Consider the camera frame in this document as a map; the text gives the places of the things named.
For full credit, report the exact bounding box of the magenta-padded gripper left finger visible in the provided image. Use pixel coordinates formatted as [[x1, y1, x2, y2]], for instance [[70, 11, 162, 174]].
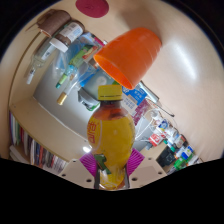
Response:
[[59, 149, 101, 190]]

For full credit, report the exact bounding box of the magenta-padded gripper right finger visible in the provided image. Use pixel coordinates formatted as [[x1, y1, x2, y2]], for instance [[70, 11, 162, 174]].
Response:
[[124, 148, 168, 190]]

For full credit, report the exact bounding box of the yellow drink bottle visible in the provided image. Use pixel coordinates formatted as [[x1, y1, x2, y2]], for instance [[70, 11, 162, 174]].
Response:
[[86, 84, 137, 191]]

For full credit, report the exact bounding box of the red and white can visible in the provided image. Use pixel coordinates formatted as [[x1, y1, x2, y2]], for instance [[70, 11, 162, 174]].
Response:
[[148, 133, 163, 148]]

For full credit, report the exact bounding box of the green plastic bottle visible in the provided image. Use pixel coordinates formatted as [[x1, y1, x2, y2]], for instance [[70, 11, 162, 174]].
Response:
[[173, 156, 189, 171]]

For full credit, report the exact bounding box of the white bottle with blue label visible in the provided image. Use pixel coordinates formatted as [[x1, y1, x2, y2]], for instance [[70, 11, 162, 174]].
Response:
[[181, 144, 195, 160]]

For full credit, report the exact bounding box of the wooden shelf unit with books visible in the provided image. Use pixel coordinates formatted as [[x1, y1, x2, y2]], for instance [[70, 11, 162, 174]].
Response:
[[8, 99, 89, 174]]

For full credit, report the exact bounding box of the pink pouch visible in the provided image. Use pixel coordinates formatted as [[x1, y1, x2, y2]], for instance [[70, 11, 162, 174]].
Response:
[[131, 98, 151, 126]]

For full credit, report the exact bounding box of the blue and white box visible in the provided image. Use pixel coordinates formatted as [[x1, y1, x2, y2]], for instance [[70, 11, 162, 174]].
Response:
[[121, 84, 148, 116]]

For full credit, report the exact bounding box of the gold-capped clear bottle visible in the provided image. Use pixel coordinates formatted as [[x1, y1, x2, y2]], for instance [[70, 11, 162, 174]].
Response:
[[56, 63, 88, 106]]

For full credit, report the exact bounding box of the green-capped clear bottle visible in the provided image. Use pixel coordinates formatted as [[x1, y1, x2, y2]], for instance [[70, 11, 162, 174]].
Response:
[[55, 44, 94, 89]]

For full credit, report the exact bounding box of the orange plastic cup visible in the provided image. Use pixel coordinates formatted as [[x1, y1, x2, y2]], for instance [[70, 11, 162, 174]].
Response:
[[93, 27, 163, 90]]

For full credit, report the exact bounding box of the clear glass bottle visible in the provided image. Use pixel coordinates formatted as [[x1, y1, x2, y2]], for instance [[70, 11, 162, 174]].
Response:
[[25, 38, 59, 85]]

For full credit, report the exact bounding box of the brown ceramic mug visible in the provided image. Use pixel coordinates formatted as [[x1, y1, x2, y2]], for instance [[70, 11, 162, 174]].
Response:
[[36, 9, 72, 38]]

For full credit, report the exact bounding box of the flat round red coaster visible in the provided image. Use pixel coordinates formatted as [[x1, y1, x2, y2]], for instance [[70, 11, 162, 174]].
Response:
[[75, 0, 110, 19]]

